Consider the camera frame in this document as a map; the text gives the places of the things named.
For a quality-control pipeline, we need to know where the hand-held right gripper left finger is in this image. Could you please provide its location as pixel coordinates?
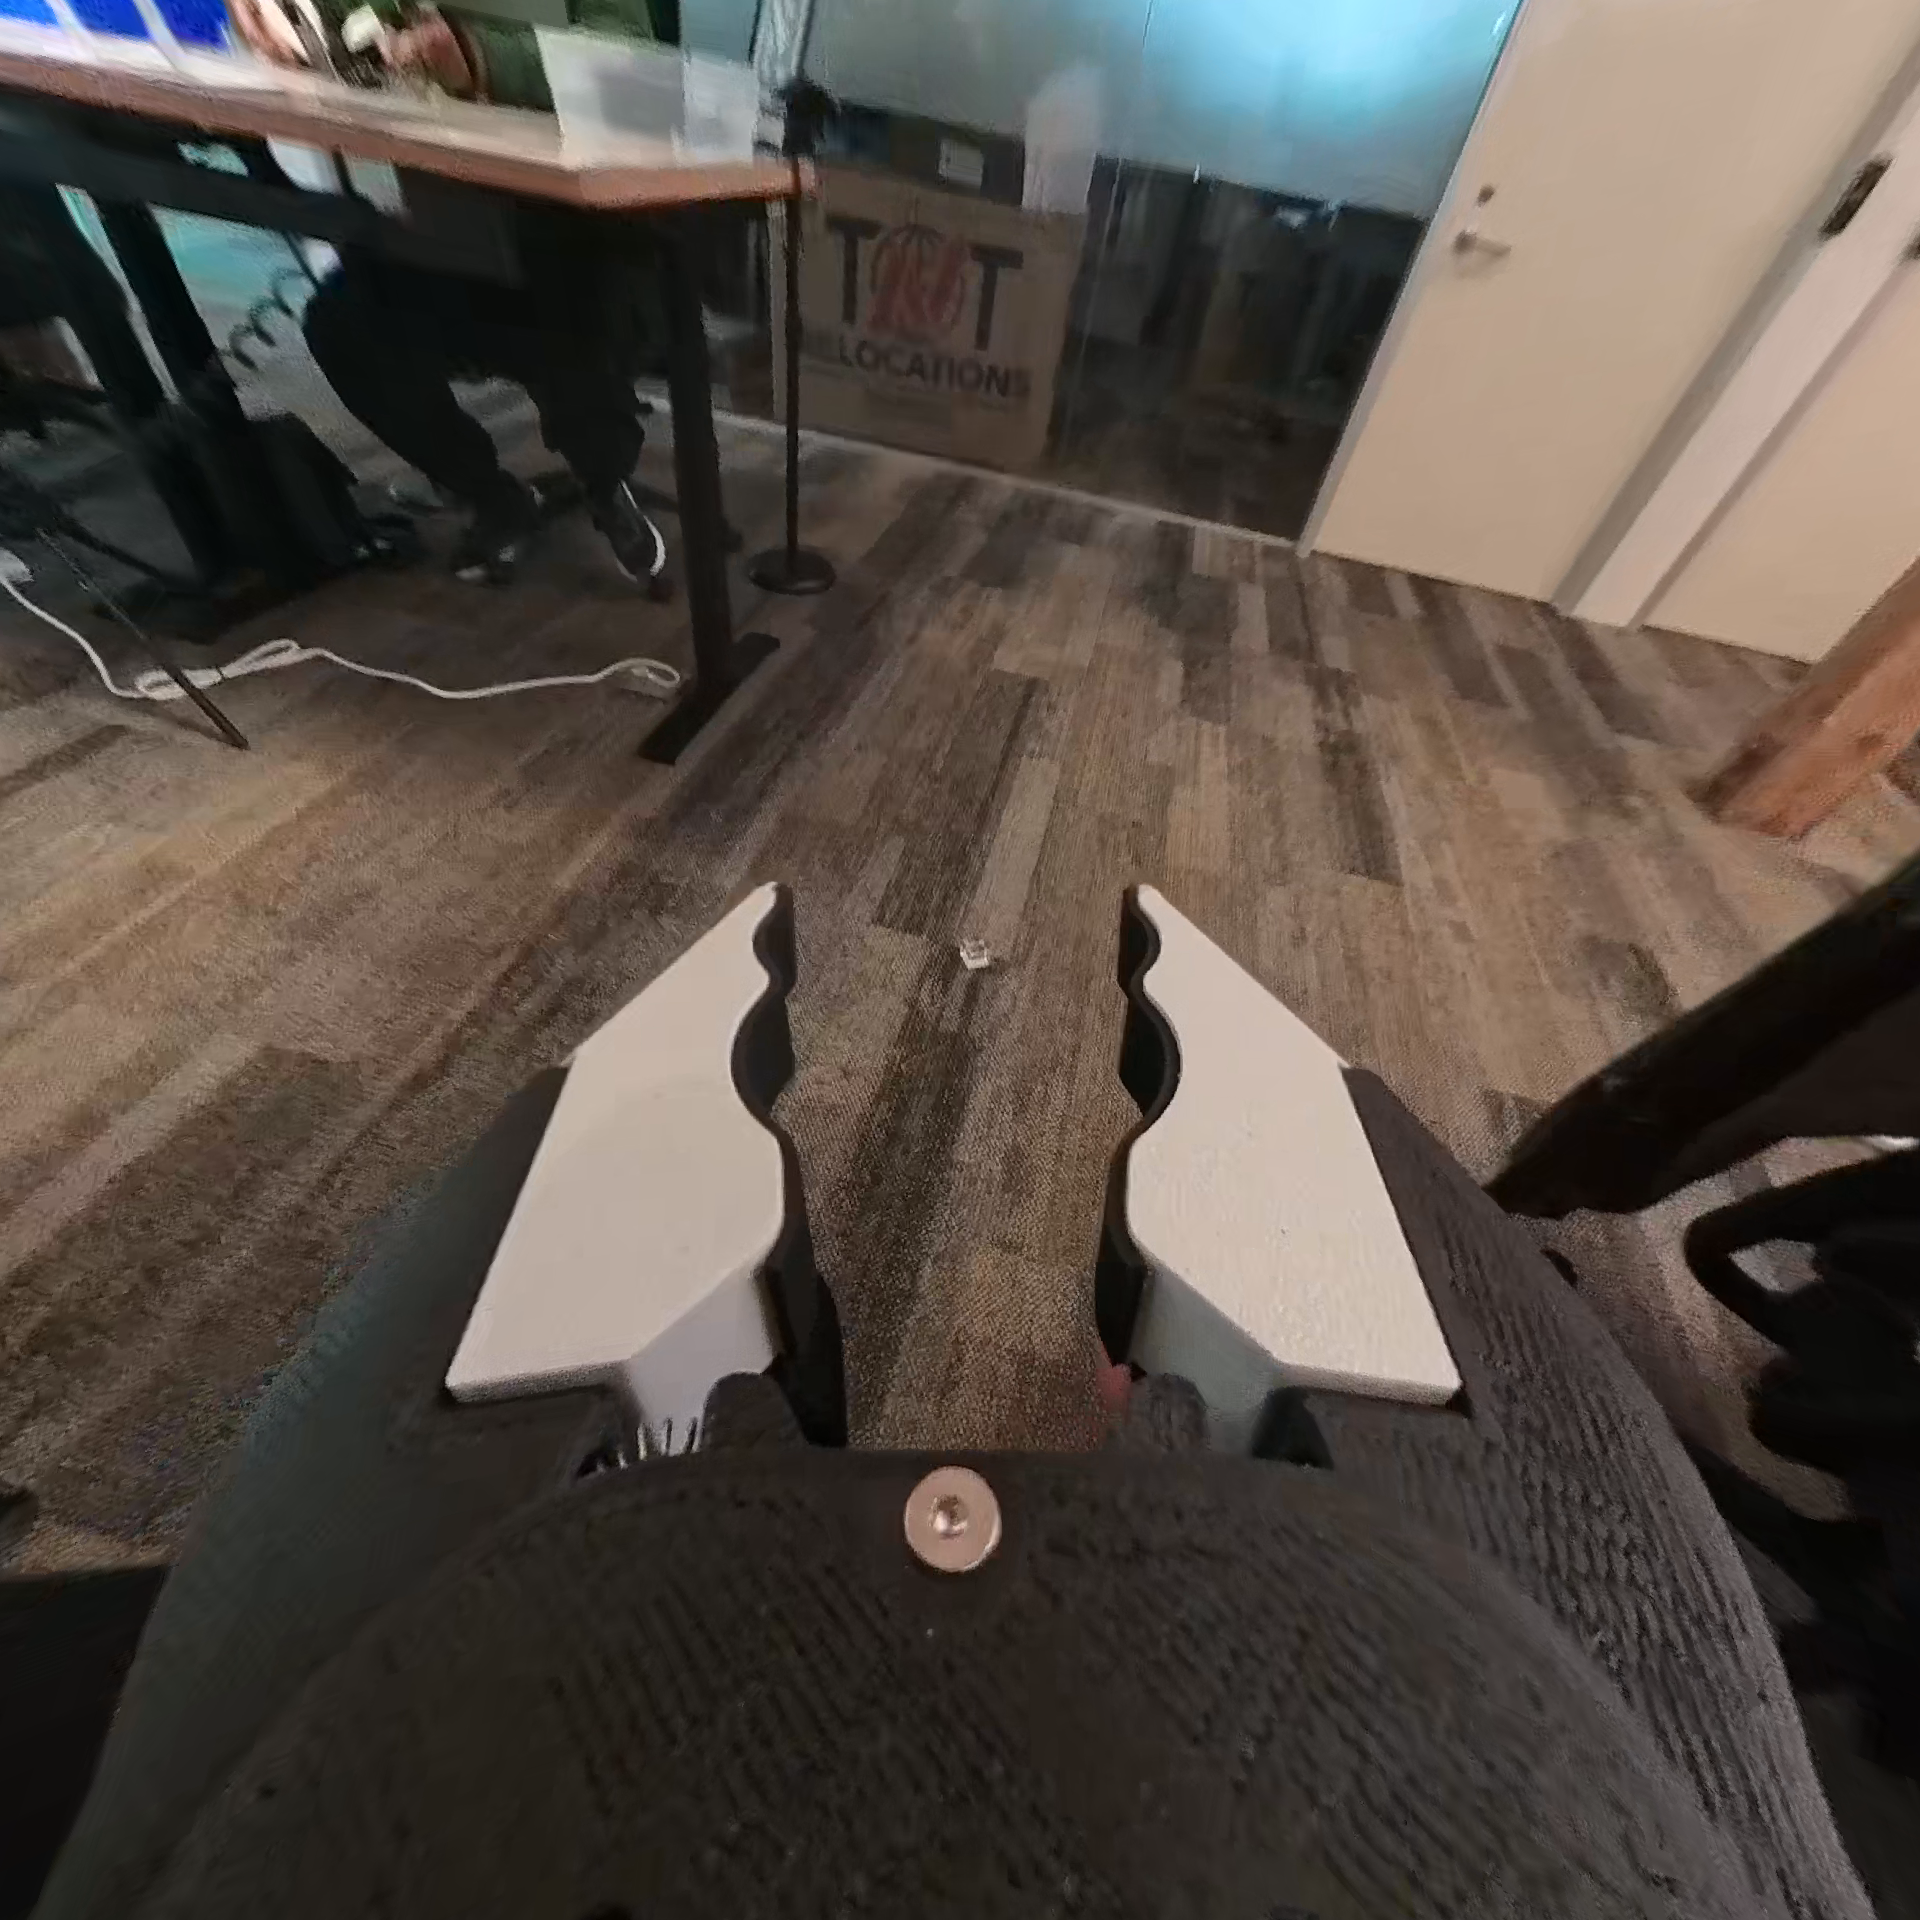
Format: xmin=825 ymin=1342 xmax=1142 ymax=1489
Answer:
xmin=448 ymin=882 xmax=849 ymax=1446

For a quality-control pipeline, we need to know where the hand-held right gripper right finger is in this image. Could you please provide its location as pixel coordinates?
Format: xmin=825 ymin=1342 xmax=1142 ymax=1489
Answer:
xmin=1093 ymin=882 xmax=1465 ymax=1454

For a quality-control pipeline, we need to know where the black bag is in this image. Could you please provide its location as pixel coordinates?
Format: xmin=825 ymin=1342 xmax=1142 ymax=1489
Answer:
xmin=139 ymin=403 xmax=379 ymax=606

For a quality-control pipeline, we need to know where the white door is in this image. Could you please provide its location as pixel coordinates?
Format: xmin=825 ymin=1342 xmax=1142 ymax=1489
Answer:
xmin=1559 ymin=90 xmax=1920 ymax=663
xmin=1296 ymin=0 xmax=1877 ymax=567

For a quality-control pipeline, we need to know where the cardboard box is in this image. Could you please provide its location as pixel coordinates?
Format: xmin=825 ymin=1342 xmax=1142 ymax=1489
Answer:
xmin=800 ymin=162 xmax=1090 ymax=475

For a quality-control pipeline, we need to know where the glass office window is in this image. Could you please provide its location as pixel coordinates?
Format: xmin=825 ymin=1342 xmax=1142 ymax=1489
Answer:
xmin=675 ymin=0 xmax=1520 ymax=544

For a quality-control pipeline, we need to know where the wood-edged desk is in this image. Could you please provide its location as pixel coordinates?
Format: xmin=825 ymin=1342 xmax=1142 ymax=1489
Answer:
xmin=0 ymin=46 xmax=821 ymax=769

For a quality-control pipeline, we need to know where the clear plastic box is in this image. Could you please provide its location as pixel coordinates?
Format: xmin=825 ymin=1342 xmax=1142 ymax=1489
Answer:
xmin=531 ymin=27 xmax=762 ymax=161

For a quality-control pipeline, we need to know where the blue plastic bin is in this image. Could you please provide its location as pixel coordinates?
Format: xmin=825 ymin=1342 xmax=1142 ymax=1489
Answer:
xmin=0 ymin=0 xmax=235 ymax=58

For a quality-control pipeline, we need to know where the white floor cable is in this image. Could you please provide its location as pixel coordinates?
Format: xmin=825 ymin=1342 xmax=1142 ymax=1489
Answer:
xmin=0 ymin=547 xmax=687 ymax=710

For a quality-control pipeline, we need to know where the wooden post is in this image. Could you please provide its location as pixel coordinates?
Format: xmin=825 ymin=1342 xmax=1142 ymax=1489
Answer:
xmin=1702 ymin=560 xmax=1920 ymax=843

